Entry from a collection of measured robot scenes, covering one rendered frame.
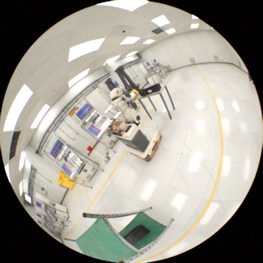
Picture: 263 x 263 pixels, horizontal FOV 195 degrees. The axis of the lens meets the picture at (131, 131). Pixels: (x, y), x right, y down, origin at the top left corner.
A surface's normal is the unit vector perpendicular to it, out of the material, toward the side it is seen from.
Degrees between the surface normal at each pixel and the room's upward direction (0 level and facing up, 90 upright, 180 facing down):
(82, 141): 90
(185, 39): 90
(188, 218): 0
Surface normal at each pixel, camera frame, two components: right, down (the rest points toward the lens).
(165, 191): -0.58, -0.62
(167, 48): -0.51, 0.78
